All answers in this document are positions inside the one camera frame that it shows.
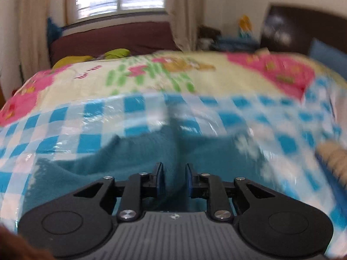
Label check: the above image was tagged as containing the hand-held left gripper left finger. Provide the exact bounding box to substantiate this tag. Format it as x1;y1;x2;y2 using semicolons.
73;162;165;221

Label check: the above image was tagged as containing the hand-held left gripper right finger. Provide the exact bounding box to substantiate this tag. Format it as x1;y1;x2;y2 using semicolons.
185;163;274;222

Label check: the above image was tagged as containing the teal knitted garment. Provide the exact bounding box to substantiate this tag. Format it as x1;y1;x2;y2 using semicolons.
27;126;261;220

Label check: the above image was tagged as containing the pile of dark clothes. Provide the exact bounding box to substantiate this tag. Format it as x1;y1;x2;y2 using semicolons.
196;26;261;52

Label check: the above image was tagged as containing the blue white checkered plastic sheet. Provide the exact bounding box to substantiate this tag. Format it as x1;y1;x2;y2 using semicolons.
0;91;347;258

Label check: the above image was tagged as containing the cartoon printed blanket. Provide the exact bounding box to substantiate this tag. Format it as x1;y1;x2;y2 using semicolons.
0;49;347;128

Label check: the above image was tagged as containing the green cloth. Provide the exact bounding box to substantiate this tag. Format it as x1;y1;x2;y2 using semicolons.
104;48;131;60

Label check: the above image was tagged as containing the beige striped cloth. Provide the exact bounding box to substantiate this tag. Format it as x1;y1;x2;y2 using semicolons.
314;140;347;187

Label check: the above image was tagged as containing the yellow cloth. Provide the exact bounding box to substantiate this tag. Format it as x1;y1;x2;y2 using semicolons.
51;55;94;70

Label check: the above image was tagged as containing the maroon sofa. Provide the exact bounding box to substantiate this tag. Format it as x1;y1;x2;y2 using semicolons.
49;22;181;67

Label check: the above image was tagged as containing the yellow orange toy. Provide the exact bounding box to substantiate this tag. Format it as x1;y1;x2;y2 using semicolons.
238;15;253;37

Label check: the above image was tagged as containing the beige curtain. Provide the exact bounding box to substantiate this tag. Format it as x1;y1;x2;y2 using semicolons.
164;0;206;52
16;0;79;83

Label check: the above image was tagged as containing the dark wooden headboard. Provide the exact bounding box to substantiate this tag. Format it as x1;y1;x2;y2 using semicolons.
260;3;347;61

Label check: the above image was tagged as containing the blue pillow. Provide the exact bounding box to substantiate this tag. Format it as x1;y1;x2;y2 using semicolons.
308;38;347;71

